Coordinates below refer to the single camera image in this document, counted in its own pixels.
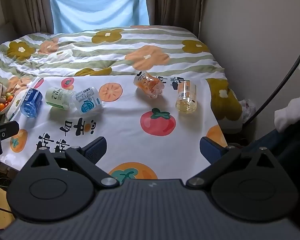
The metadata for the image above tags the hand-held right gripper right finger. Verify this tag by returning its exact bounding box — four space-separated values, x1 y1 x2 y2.
186 136 276 189

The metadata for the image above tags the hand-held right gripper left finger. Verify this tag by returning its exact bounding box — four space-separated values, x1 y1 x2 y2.
30 136 120 189

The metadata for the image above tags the fruit print white cloth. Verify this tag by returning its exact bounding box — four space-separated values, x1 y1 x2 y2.
0 74 228 180

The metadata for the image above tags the black cable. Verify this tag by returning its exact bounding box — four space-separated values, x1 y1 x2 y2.
242 52 300 125

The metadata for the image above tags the crumpled plastic bag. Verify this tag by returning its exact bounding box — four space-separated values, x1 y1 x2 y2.
238 98 257 124

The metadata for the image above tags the light blue curtain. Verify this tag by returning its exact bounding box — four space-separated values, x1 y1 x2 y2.
47 0 151 34

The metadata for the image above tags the brown curtain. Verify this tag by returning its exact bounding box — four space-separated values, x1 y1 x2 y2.
0 0 56 34
144 0 206 38

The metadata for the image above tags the green label plastic bottle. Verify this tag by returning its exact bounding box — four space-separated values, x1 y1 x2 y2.
45 87 77 110

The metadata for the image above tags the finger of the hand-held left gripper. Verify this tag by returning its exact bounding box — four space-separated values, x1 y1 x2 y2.
0 121 20 140

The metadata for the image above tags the white blue label plastic bottle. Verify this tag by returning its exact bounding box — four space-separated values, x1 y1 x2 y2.
72 87 102 115

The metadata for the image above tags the orange label yellow drink bottle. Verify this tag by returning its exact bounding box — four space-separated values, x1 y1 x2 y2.
175 80 198 114

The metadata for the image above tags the bowl of cherry tomatoes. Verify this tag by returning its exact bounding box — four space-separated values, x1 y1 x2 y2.
0 92 16 115

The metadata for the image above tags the flower print striped blanket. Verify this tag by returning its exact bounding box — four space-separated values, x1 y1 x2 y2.
0 25 243 133

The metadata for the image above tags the cardboard box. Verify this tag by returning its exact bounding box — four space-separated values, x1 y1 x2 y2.
0 185 13 231

